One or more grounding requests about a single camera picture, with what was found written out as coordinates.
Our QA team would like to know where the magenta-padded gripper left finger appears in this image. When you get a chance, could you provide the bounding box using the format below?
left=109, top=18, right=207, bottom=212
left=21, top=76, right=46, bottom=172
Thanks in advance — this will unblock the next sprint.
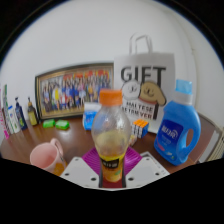
left=60, top=147, right=103, bottom=189

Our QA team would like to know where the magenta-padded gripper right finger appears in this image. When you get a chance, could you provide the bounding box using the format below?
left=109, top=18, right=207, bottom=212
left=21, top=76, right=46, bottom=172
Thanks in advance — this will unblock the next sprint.
left=122, top=146, right=170, bottom=188

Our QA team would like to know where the orange juice bottle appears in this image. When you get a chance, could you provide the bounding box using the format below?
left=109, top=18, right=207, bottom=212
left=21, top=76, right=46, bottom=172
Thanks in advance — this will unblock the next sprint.
left=91, top=88, right=132, bottom=183

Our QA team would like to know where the pink and yellow mug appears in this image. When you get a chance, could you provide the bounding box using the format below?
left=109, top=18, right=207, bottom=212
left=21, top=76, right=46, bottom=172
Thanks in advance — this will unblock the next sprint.
left=29, top=137, right=68, bottom=177

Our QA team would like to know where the small snack packet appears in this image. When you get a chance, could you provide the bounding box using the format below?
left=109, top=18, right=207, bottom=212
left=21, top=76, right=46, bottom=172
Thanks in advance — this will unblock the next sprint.
left=128, top=133, right=138, bottom=147

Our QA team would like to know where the flat round red coaster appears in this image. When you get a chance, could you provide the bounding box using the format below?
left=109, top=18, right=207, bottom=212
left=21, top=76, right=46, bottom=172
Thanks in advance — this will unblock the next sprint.
left=101, top=179, right=125, bottom=189

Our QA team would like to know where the colourful puzzle cube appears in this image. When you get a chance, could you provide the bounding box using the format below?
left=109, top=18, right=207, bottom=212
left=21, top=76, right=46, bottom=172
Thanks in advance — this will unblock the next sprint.
left=132, top=119, right=150, bottom=139

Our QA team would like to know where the blue detergent bottle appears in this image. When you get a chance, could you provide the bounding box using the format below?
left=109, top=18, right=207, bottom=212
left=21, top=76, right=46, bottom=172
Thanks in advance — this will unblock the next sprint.
left=153, top=78, right=202, bottom=167

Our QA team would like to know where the blue tissue pack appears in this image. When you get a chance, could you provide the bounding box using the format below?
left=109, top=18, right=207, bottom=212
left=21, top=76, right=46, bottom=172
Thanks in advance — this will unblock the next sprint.
left=82, top=101, right=102, bottom=131

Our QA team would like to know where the brown wooden side table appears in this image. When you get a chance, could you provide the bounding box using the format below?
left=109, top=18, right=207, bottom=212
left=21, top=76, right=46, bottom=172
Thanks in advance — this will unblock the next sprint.
left=193, top=112, right=223, bottom=164

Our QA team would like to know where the amber pump bottle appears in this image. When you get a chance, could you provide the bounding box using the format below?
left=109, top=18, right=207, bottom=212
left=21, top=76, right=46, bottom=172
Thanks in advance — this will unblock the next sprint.
left=26, top=96, right=40, bottom=127

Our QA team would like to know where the white radiator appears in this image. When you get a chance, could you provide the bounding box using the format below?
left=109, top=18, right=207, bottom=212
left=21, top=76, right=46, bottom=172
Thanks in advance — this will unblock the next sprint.
left=206, top=131, right=224, bottom=162

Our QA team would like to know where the dark blue pump bottle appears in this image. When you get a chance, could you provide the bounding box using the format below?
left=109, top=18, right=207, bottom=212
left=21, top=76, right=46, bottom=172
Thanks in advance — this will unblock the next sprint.
left=14, top=96, right=28, bottom=131

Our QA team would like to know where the white shampoo bottle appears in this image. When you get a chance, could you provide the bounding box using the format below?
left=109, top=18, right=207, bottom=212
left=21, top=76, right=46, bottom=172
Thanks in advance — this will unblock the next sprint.
left=7, top=105, right=22, bottom=134

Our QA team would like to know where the framed group photo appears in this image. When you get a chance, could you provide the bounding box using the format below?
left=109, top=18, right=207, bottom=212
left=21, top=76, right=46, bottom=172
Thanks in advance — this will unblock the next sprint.
left=34, top=62, right=115, bottom=120

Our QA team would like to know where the pink shuttlecock tube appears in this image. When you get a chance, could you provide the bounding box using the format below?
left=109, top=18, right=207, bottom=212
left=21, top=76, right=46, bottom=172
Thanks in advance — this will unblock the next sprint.
left=0, top=88, right=10, bottom=140

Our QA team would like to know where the white shuttlecock tube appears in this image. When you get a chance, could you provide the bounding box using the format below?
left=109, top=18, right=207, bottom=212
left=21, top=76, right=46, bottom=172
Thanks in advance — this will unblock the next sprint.
left=1, top=83, right=14, bottom=134

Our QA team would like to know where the white paper gift bag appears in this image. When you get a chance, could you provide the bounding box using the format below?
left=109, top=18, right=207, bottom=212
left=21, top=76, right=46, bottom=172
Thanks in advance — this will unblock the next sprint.
left=113, top=33, right=176, bottom=134

